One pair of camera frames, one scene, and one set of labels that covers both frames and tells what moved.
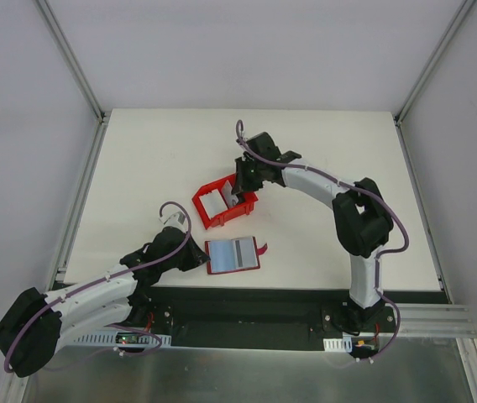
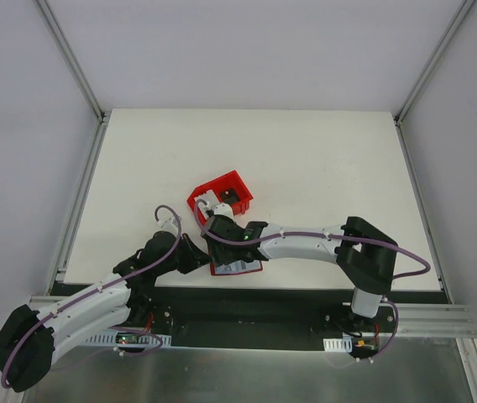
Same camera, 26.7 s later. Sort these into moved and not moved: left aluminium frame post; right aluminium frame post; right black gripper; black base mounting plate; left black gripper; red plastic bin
Moved: right black gripper; red plastic bin
Not moved: left aluminium frame post; black base mounting plate; right aluminium frame post; left black gripper
